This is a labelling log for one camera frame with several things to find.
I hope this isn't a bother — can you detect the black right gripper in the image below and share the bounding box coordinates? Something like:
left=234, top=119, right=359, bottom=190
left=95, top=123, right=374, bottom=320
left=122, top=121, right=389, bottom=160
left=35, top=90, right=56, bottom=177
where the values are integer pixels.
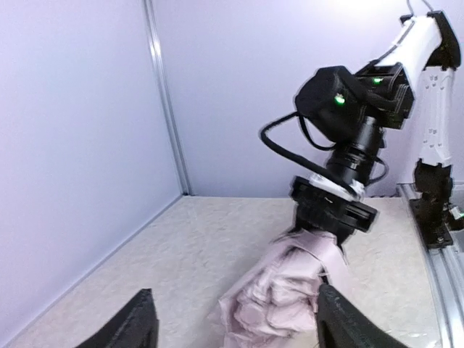
left=289, top=176, right=378, bottom=246

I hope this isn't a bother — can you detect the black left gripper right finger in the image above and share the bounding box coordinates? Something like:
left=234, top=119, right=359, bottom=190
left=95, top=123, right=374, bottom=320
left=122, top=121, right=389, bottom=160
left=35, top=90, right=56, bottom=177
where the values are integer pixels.
left=316, top=283, right=407, bottom=348

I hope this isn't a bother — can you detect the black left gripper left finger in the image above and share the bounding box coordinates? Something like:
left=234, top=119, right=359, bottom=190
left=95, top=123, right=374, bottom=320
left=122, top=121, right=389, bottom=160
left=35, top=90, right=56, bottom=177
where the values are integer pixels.
left=76, top=289, right=160, bottom=348

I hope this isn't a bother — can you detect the pink and black umbrella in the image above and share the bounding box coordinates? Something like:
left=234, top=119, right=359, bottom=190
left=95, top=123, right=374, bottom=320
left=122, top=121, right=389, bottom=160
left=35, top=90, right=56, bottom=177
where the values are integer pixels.
left=218, top=231, right=351, bottom=347

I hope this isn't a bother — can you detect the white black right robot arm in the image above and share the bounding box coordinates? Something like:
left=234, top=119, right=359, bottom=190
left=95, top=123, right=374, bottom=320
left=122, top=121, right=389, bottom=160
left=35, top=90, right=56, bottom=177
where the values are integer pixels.
left=291, top=11, right=463, bottom=249

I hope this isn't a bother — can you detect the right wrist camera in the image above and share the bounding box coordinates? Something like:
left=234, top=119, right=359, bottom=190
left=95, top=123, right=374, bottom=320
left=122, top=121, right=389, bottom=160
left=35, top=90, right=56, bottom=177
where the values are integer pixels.
left=309, top=174, right=365, bottom=202

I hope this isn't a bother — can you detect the aluminium front rail base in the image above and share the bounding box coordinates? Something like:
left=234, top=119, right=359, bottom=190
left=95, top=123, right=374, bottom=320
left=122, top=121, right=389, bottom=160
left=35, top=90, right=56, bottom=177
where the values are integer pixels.
left=397, top=183, right=463, bottom=347

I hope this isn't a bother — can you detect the aluminium left back post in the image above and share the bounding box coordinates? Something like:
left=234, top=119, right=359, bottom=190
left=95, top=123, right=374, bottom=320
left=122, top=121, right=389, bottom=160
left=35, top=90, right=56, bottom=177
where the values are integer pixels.
left=142, top=0, right=193, bottom=196

